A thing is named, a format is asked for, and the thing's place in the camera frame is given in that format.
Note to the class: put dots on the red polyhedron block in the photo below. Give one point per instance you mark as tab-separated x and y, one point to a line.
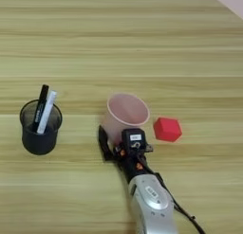
167	129

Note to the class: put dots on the pink plastic cup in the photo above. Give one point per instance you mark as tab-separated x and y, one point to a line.
126	111

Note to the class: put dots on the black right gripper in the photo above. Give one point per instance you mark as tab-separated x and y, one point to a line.
134	166

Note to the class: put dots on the black mesh pen holder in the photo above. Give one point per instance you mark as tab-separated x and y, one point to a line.
38	143

